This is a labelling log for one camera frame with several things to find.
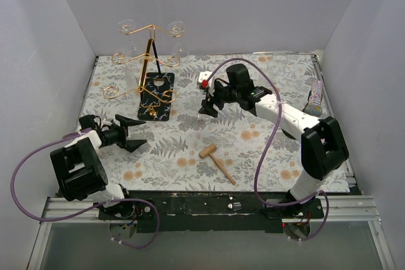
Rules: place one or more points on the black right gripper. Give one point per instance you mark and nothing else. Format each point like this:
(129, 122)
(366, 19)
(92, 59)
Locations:
(216, 98)

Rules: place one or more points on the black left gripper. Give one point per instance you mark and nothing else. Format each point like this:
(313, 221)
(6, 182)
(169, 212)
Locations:
(123, 134)

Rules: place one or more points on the gold wire wine glass rack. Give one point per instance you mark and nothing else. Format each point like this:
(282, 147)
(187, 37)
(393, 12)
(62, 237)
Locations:
(150, 63)

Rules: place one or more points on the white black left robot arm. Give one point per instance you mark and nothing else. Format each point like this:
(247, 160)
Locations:
(79, 170)

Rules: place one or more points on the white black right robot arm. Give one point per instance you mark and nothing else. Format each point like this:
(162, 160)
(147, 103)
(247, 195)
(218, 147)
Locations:
(323, 148)

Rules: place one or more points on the black marbled rack base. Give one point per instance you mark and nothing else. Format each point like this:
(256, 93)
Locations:
(156, 97)

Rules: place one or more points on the floral patterned table mat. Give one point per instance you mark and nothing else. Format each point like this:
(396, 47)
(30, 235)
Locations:
(170, 158)

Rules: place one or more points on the wooden toy mallet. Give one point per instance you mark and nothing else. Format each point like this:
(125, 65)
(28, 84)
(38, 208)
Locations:
(208, 152)

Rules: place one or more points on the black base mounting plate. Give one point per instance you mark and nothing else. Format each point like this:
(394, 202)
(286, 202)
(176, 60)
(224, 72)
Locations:
(215, 211)

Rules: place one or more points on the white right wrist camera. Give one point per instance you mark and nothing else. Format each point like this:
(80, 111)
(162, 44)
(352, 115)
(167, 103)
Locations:
(202, 80)

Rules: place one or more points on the aluminium frame rail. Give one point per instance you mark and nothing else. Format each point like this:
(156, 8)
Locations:
(350, 208)

